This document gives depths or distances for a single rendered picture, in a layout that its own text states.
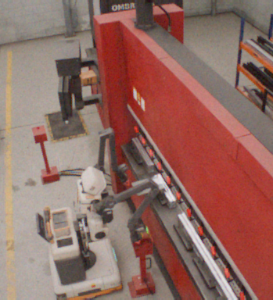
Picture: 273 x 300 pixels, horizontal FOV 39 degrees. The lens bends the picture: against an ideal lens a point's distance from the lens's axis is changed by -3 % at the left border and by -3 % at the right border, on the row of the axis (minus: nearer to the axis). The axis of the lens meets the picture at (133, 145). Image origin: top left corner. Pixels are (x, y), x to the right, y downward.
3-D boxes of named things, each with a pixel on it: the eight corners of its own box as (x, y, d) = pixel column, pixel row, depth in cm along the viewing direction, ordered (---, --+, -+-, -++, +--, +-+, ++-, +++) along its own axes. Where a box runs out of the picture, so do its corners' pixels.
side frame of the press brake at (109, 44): (112, 190, 510) (92, 16, 371) (172, 173, 530) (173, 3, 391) (117, 203, 491) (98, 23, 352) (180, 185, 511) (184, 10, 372)
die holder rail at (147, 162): (132, 145, 439) (131, 138, 434) (137, 144, 441) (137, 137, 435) (148, 173, 401) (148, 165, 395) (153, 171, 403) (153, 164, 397)
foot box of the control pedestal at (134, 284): (127, 283, 397) (126, 276, 390) (150, 276, 401) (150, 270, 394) (131, 298, 381) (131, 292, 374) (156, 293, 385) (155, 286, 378)
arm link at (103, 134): (97, 127, 334) (99, 133, 326) (113, 126, 338) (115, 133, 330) (95, 169, 359) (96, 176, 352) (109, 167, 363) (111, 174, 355)
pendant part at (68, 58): (67, 106, 469) (56, 41, 418) (88, 105, 471) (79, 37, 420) (66, 130, 429) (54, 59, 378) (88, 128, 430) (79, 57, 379)
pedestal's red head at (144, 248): (130, 241, 358) (129, 228, 348) (147, 237, 361) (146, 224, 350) (135, 258, 343) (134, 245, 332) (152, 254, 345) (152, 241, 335)
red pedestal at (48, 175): (40, 176, 540) (27, 126, 490) (57, 171, 545) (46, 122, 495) (42, 184, 524) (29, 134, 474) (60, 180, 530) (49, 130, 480)
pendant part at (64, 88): (63, 100, 454) (59, 73, 433) (73, 99, 455) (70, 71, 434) (62, 121, 419) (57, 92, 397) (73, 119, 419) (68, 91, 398)
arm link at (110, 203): (152, 173, 317) (152, 178, 307) (159, 187, 320) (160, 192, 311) (104, 197, 324) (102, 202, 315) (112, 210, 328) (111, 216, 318)
